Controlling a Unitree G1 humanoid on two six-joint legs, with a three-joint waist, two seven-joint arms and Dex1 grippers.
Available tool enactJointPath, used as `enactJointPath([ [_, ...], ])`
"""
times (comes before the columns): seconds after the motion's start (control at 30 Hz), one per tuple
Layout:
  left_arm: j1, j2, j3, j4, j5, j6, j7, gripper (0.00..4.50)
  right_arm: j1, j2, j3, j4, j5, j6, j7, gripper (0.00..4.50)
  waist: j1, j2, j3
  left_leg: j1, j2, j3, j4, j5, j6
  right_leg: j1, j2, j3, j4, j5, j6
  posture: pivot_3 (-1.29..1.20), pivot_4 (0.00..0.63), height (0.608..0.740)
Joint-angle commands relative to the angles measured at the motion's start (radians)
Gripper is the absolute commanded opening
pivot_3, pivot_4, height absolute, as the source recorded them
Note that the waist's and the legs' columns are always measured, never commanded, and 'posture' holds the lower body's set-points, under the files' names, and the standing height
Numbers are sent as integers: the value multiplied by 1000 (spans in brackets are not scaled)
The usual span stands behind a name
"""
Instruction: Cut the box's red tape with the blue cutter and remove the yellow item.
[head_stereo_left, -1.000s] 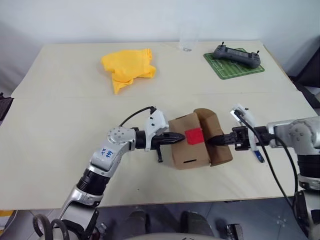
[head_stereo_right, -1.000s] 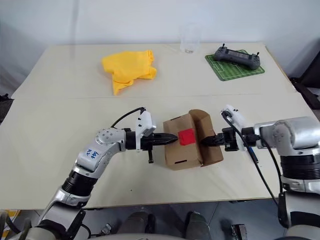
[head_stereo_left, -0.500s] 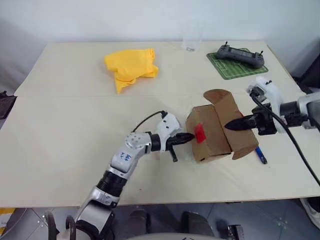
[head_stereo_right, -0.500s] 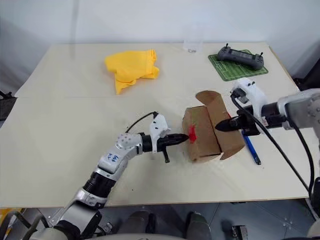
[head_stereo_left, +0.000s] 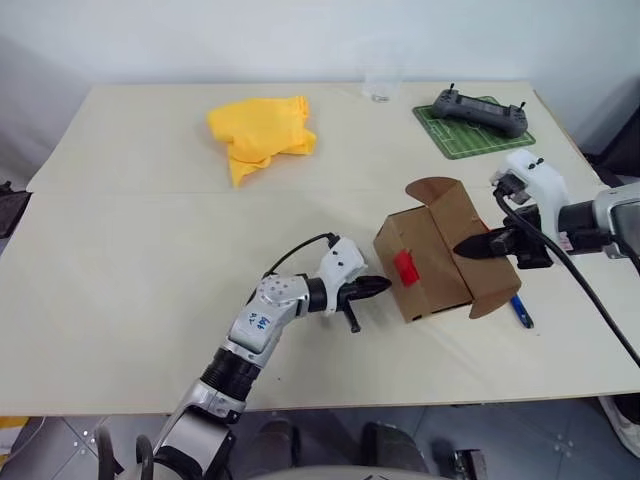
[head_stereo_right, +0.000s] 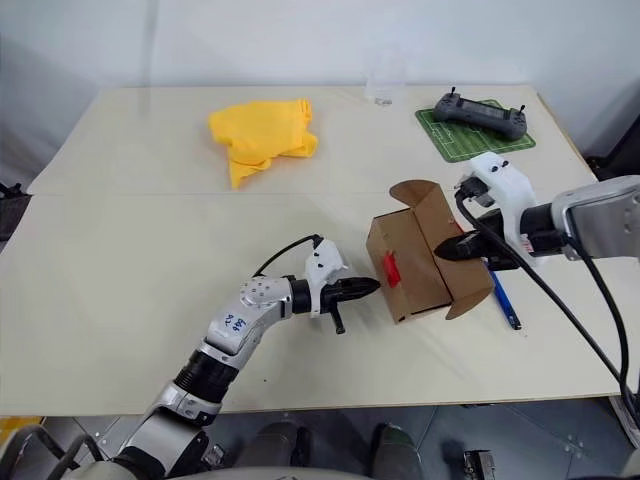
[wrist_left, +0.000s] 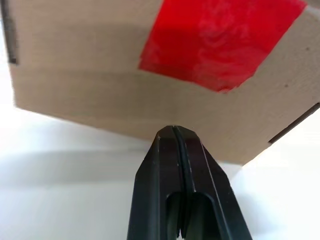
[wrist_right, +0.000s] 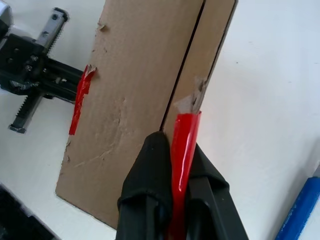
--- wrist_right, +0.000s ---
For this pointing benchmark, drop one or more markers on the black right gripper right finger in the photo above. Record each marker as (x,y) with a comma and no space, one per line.
(212,212)

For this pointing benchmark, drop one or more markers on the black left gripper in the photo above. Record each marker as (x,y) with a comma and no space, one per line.
(20,62)

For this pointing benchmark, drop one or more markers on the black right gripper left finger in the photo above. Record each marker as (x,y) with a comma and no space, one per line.
(147,187)

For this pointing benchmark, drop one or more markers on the red tape strip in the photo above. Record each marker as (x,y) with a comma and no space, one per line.
(183,155)

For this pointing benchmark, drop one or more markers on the brown cardboard box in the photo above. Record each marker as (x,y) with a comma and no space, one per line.
(137,75)

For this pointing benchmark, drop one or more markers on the blue plastic tool handle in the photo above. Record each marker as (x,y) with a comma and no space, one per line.
(305,205)

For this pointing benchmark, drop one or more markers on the small red tape scrap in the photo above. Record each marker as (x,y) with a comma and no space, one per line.
(79,100)

